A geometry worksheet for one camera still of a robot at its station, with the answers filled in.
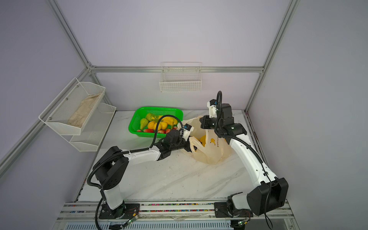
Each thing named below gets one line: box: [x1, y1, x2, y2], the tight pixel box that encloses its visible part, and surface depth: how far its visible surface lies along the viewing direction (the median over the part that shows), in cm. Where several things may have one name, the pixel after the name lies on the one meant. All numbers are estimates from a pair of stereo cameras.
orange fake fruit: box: [147, 120, 158, 130], surface depth 106 cm
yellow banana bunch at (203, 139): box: [199, 135, 207, 148], surface depth 72 cm
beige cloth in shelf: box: [67, 92, 101, 128], surface depth 80 cm
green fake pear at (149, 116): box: [145, 113, 156, 122], surface depth 112 cm
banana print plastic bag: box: [177, 116, 233, 165], surface depth 77 cm
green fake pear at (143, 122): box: [139, 117, 150, 130], surface depth 109 cm
